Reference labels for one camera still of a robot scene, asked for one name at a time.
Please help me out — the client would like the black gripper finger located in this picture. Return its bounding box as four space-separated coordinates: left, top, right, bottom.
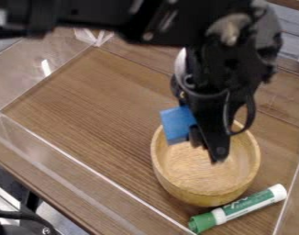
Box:
195 100 232 164
188 125 201 148

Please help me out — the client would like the black cable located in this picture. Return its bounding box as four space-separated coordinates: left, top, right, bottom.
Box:
221 88 257 137

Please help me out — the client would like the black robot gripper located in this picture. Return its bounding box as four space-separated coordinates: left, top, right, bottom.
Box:
169 12 284 123

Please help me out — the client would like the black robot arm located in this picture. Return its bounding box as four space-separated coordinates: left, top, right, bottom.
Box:
0 0 283 162

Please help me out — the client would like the brown wooden bowl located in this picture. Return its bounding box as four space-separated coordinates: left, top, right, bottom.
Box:
151 126 261 207

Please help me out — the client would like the black metal base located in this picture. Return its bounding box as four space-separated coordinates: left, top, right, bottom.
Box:
0 210 61 235

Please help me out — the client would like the green white marker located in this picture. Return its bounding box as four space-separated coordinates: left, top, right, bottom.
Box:
188 184 288 234

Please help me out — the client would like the blue rectangular block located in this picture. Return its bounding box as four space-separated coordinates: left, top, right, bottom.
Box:
159 106 196 145

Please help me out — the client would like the clear acrylic tray wall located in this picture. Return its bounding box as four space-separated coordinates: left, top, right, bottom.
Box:
0 27 299 235

